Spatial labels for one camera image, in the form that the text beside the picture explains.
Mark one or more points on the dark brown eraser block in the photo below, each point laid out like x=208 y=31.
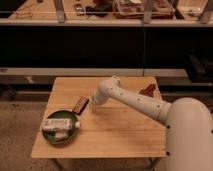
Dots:
x=80 y=105

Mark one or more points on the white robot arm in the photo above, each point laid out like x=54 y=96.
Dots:
x=189 y=124

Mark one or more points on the brown object on table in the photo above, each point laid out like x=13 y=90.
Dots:
x=148 y=91

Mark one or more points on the wooden table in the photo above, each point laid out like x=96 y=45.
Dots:
x=112 y=130

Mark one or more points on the small white block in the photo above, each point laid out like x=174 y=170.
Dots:
x=61 y=135

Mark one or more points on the green round plate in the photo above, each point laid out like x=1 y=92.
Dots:
x=50 y=135

